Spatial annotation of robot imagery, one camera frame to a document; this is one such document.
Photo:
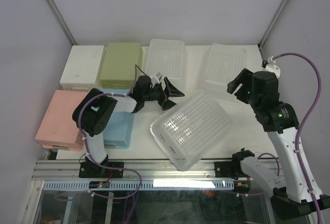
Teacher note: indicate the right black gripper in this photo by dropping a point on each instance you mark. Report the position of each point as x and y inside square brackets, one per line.
[245, 78]

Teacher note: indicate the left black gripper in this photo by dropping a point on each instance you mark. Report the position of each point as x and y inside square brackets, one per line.
[169, 91]

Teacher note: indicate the white bottom basket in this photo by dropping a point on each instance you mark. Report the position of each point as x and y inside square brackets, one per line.
[220, 65]

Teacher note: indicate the clear perforated basket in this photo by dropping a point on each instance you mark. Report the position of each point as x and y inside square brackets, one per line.
[168, 57]
[191, 128]

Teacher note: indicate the green perforated basket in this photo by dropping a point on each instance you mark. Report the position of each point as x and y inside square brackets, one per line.
[118, 68]

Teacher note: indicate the blue basket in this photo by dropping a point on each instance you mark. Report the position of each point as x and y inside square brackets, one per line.
[118, 131]

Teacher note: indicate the white perforated basket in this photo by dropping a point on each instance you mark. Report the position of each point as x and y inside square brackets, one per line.
[83, 67]

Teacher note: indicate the pink perforated basket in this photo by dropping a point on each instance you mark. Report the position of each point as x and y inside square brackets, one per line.
[57, 129]

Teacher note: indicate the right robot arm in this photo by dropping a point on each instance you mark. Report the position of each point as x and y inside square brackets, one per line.
[297, 194]

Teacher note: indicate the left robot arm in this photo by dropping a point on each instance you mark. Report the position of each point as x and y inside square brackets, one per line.
[93, 113]

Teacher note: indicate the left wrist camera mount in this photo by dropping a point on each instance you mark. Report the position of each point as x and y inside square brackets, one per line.
[157, 78]

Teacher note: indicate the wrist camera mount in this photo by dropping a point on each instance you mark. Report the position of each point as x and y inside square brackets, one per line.
[270, 65]
[157, 78]

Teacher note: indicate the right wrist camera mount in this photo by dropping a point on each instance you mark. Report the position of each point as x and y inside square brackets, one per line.
[270, 65]

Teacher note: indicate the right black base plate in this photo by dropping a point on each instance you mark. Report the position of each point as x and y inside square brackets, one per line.
[228, 169]

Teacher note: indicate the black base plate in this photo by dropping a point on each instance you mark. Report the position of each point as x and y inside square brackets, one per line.
[228, 169]
[113, 168]

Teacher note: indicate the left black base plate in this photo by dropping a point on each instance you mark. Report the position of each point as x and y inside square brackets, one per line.
[113, 168]

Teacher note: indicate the aluminium mounting rail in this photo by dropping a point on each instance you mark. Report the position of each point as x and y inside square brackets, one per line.
[205, 169]

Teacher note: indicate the white slotted cable duct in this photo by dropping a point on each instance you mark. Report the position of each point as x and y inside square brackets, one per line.
[146, 185]

